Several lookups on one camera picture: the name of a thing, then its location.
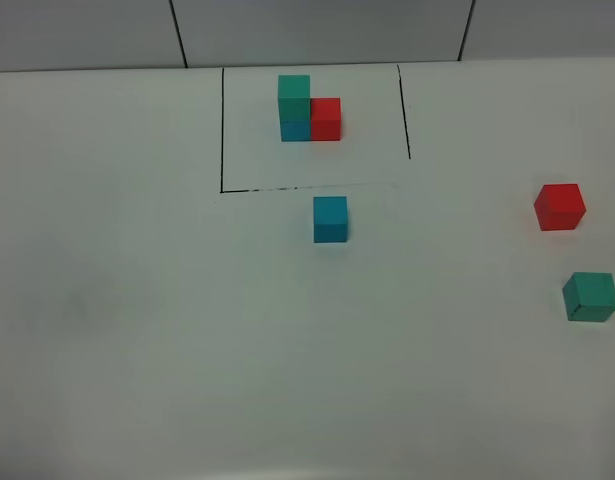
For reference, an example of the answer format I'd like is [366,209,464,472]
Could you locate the blue template block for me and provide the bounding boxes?
[280,120,311,142]

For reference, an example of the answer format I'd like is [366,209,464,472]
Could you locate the red template block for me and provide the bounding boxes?
[310,98,342,141]

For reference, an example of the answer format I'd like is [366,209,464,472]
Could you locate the green template block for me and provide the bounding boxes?
[277,75,311,122]

